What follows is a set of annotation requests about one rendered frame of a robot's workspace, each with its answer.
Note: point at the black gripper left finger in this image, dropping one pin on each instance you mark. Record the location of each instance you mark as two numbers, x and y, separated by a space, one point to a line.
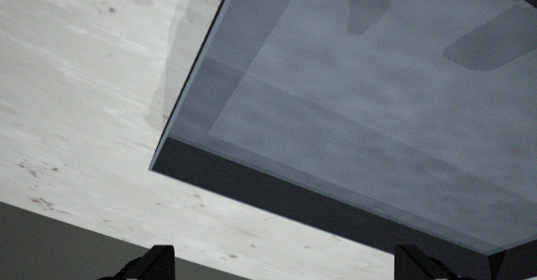
157 264

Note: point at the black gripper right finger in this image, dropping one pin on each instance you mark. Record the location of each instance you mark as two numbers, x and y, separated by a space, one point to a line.
410 263

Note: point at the grey tray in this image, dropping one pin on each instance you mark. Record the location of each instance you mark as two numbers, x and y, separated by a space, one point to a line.
382 122

